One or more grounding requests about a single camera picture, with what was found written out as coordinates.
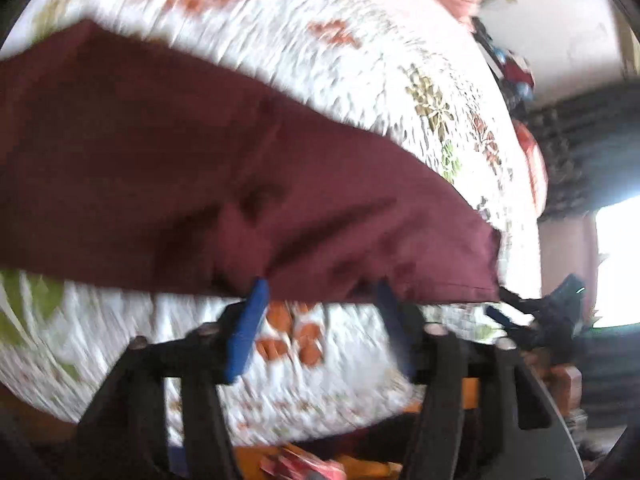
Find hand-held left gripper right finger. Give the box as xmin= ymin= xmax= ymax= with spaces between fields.
xmin=375 ymin=279 xmax=587 ymax=480

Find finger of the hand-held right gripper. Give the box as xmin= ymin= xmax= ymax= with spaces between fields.
xmin=485 ymin=306 xmax=539 ymax=346
xmin=497 ymin=286 xmax=542 ymax=314

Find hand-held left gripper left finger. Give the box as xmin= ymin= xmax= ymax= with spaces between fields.
xmin=65 ymin=278 xmax=271 ymax=480

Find maroon pants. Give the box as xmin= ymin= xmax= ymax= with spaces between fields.
xmin=0 ymin=19 xmax=503 ymax=307

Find bright window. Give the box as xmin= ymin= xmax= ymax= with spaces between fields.
xmin=594 ymin=199 xmax=640 ymax=330

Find red printed packet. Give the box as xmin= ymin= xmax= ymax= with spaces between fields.
xmin=259 ymin=446 xmax=348 ymax=480

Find red cloth bundle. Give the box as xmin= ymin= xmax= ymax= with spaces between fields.
xmin=514 ymin=119 xmax=549 ymax=213

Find dark curtain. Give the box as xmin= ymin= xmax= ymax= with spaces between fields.
xmin=529 ymin=79 xmax=640 ymax=222

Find cluttered shelf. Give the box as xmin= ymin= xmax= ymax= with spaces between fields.
xmin=472 ymin=17 xmax=537 ymax=113

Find floral quilted bedspread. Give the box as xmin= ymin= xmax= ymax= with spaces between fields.
xmin=0 ymin=0 xmax=543 ymax=448

